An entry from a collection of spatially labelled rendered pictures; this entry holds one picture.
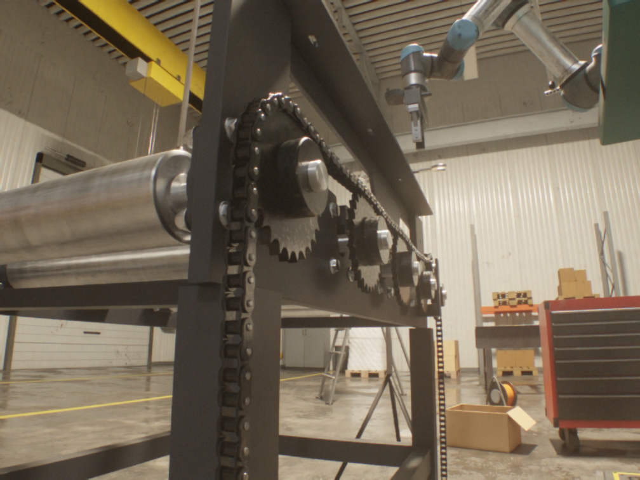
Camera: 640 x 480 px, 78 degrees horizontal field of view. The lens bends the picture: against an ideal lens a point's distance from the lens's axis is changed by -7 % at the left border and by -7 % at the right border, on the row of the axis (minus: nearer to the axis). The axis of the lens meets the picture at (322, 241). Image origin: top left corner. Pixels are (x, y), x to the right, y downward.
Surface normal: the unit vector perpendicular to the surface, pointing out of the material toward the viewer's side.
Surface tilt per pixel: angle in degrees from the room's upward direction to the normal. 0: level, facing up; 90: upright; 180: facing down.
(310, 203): 90
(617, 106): 180
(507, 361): 90
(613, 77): 180
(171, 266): 121
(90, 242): 149
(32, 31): 90
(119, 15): 90
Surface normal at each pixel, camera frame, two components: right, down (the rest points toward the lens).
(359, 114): 0.00, 0.97
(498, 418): -0.61, -0.18
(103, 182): -0.36, -0.45
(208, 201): -0.37, -0.22
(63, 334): 0.93, -0.08
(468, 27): 0.08, -0.23
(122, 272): -0.30, 0.40
